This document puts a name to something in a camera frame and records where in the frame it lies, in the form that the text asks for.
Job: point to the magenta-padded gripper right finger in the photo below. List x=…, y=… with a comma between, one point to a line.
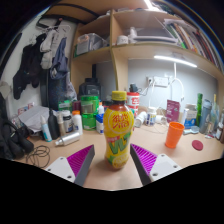
x=146, y=160

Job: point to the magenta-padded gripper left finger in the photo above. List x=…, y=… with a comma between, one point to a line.
x=80, y=160

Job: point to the yellow lemon tea bottle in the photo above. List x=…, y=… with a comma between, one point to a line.
x=118, y=133

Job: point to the silver spray can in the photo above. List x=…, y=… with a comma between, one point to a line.
x=68, y=138

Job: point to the orange plastic cup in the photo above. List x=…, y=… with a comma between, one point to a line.
x=174, y=135

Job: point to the white bottle with blue cap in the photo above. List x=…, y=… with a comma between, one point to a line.
x=99, y=124

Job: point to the small white plastic bottle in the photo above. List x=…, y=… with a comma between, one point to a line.
x=140, y=119

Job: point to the flat round red coaster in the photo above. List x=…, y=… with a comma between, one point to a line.
x=197, y=145

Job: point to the magenta pouch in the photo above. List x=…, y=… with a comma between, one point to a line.
x=173, y=111

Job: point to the green plastic jar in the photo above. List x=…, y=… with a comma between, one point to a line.
x=90, y=105

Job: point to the red and white canister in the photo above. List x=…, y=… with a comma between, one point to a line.
x=133, y=101

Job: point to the blue and white box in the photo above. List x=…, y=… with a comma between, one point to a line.
x=190, y=116

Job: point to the white paper pile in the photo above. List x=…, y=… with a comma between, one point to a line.
x=33, y=118

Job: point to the black bag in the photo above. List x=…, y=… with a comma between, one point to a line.
x=13, y=140

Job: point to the black boxy appliance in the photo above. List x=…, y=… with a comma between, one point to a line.
x=89, y=89

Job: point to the grey shaker bottle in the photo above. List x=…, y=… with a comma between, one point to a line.
x=205, y=116

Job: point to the tall green bottle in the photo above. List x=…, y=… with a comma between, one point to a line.
x=199, y=106

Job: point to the grey-blue hanging garment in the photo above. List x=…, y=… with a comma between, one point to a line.
x=60, y=66

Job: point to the white led light bar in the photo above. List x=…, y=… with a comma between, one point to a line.
x=175, y=60

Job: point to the black hanging garment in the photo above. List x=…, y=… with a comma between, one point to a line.
x=28, y=70

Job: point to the white tube light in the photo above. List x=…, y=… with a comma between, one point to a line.
x=148, y=4

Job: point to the white wall power outlet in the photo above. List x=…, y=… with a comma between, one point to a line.
x=159, y=81

